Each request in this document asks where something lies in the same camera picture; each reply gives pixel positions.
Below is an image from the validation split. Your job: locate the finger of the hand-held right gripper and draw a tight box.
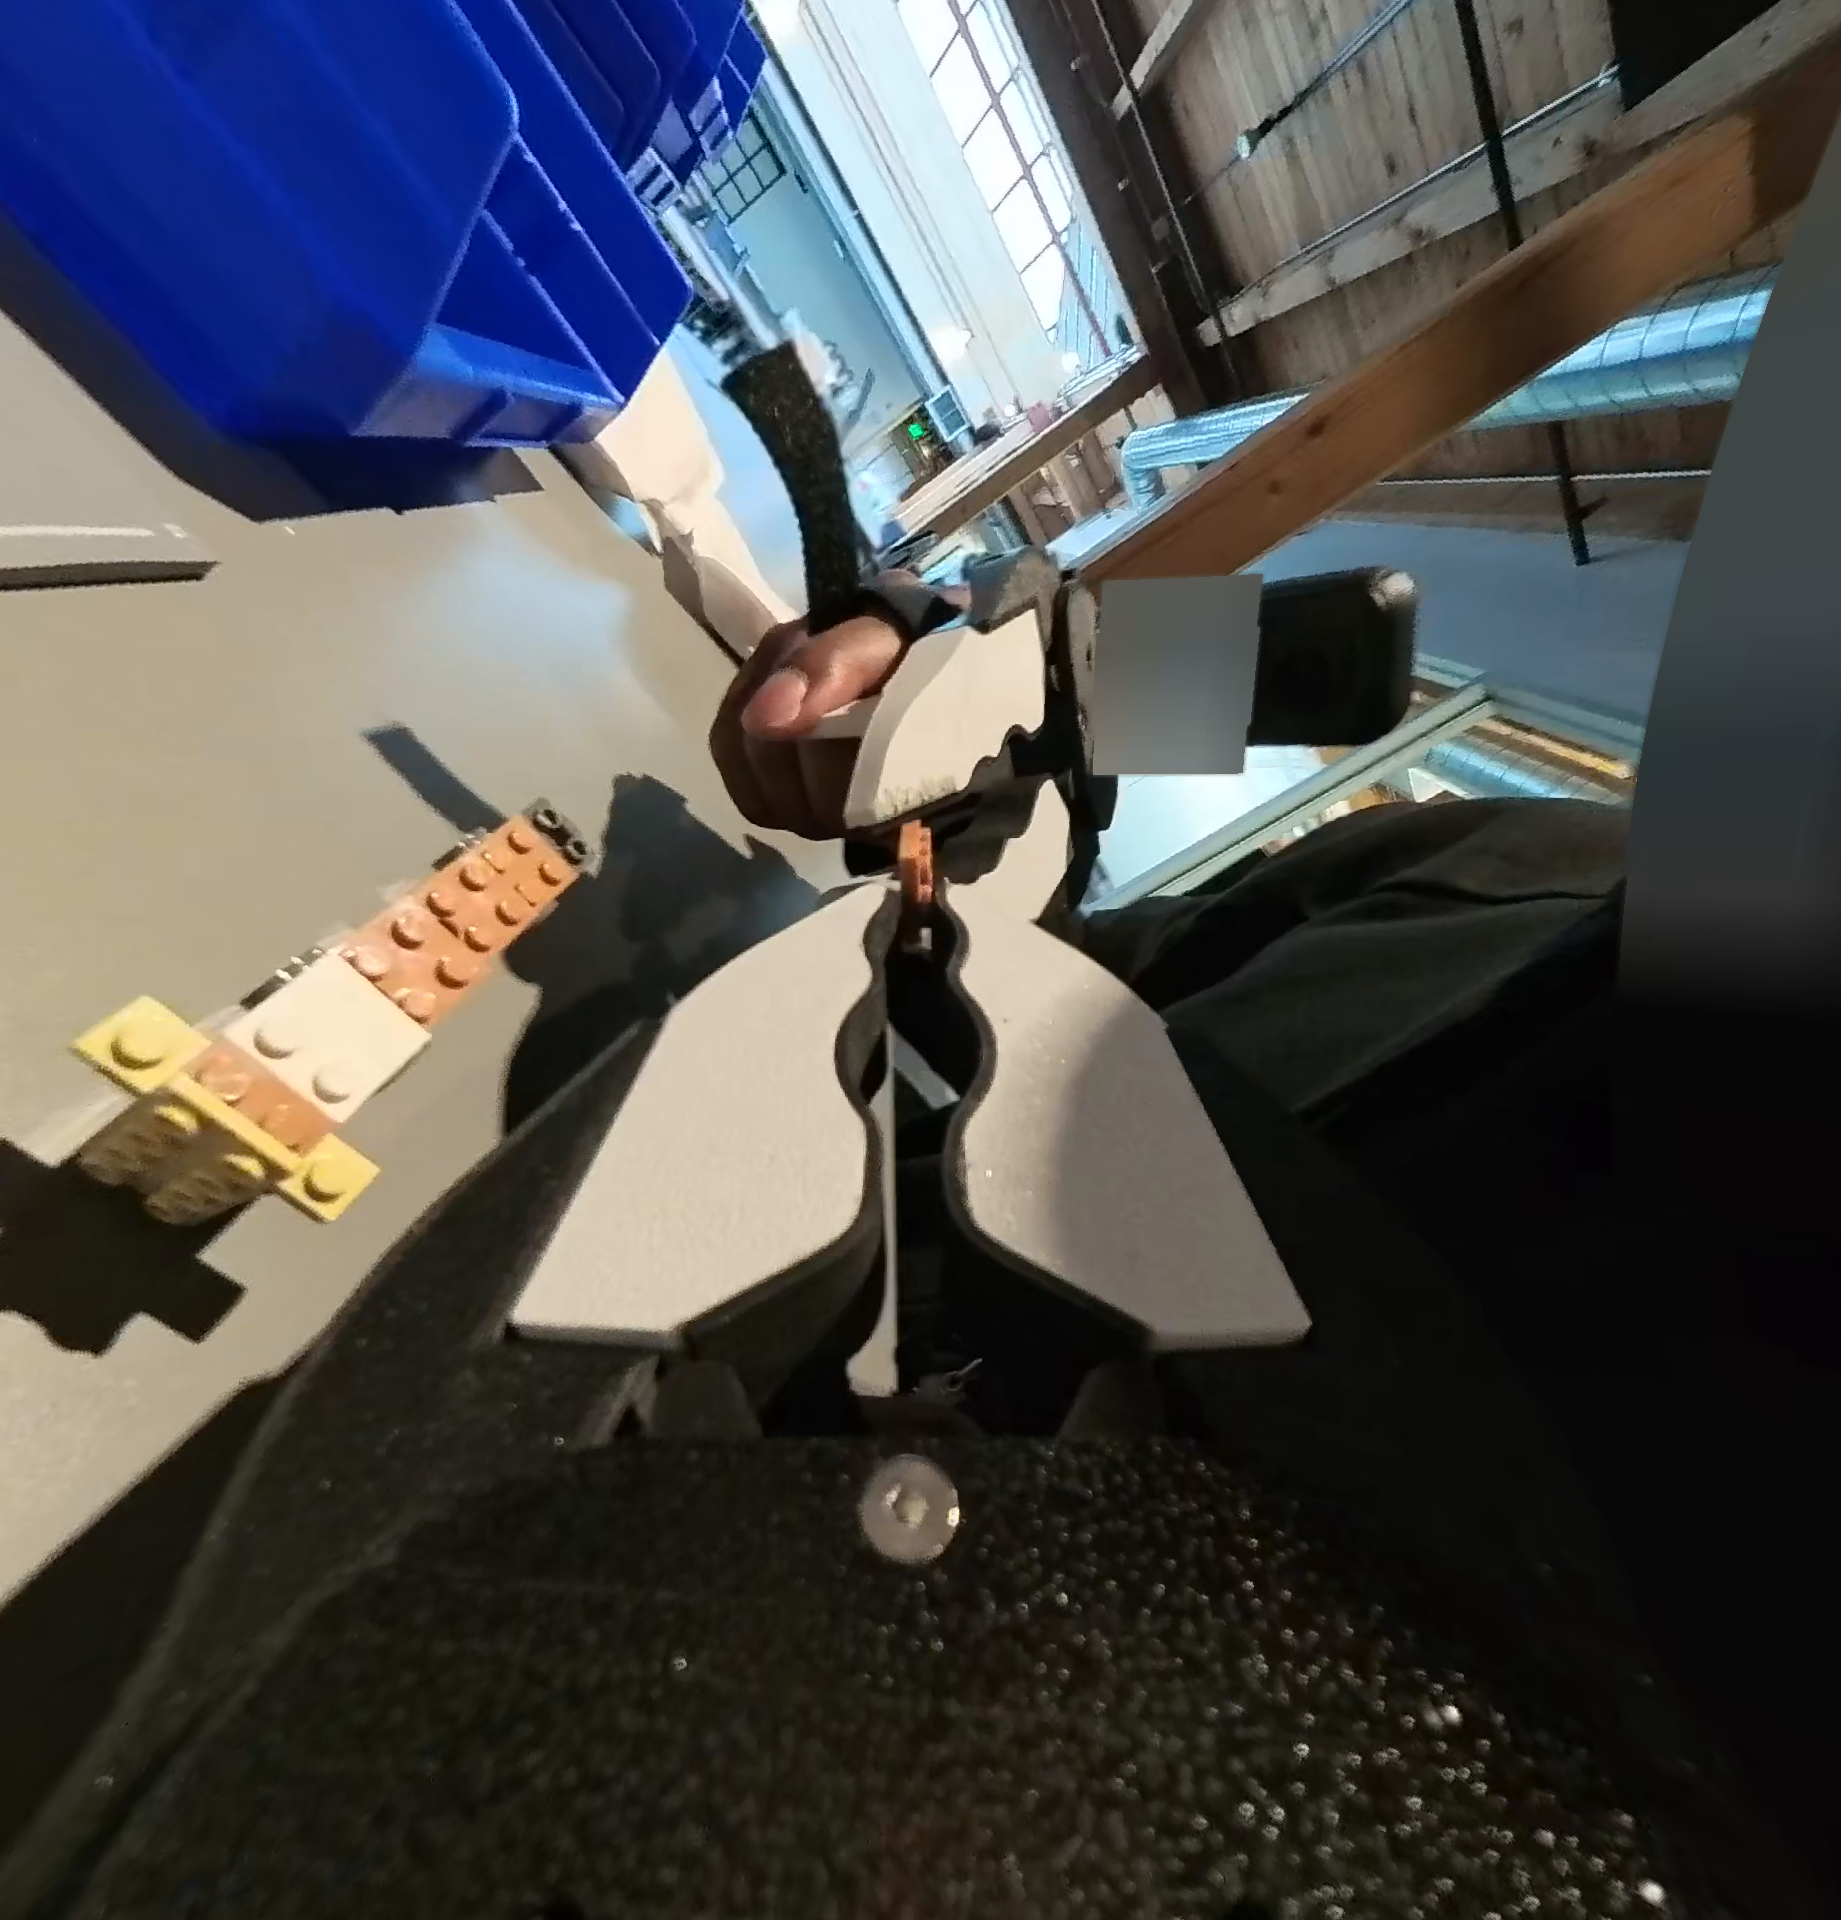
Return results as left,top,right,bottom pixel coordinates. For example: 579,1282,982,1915
842,808,1048,887
842,619,1084,830

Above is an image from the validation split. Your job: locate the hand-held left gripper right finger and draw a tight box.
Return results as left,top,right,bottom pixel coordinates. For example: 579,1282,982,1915
898,882,1317,1414

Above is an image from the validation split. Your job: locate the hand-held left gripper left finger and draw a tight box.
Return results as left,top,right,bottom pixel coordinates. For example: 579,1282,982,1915
507,885,899,1394

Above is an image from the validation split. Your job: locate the small orange brick piece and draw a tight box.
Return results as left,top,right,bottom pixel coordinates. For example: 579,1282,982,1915
894,821,946,963

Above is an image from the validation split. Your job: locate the orange toy brick model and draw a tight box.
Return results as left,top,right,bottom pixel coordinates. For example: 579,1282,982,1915
73,808,595,1229

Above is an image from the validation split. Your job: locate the person's right hand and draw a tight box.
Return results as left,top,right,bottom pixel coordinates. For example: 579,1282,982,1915
707,613,922,843

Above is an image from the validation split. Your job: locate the wooden ceiling beam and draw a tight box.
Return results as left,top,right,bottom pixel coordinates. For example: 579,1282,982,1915
1072,32,1841,592

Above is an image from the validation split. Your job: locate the large window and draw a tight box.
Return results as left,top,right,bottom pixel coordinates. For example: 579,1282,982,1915
912,0,1153,369

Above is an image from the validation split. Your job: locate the stack of blue plastic bins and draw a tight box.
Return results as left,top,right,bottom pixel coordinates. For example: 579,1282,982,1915
560,0,775,226

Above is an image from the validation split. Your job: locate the blue plastic storage bin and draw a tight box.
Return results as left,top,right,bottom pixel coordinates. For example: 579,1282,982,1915
0,0,699,521

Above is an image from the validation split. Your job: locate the metal air duct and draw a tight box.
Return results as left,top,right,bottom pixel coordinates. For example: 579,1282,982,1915
1123,279,1779,508

